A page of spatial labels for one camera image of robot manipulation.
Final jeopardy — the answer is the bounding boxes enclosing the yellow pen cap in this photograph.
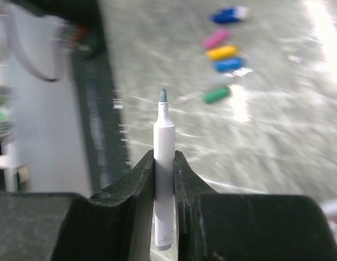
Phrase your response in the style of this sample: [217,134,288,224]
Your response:
[207,45,239,61]

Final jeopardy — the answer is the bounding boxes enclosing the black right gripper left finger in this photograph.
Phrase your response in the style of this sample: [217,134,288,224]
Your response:
[0,151,154,260]

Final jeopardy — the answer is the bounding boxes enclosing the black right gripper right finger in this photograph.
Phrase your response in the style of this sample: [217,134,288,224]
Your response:
[174,151,337,260]

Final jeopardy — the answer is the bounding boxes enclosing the dark blue white pen cap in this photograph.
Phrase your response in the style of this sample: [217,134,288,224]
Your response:
[211,6,249,24]

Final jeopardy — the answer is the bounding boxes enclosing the pink pen cap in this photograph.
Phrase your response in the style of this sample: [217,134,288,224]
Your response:
[202,28,230,49]

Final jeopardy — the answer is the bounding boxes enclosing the gray cap marker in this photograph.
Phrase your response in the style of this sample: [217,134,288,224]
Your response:
[153,89,176,251]

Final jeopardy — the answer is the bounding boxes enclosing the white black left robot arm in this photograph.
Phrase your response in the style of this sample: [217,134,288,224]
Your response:
[0,1,106,84]

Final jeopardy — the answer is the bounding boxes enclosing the clear pen cap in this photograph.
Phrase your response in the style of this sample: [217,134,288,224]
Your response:
[176,73,237,102]

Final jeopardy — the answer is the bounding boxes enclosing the light blue pen cap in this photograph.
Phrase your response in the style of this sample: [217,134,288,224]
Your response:
[213,57,244,73]

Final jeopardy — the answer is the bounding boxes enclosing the green pen cap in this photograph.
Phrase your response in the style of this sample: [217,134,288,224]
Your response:
[202,86,230,104]

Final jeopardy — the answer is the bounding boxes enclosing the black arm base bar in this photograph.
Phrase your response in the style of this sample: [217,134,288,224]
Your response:
[71,50,131,192]

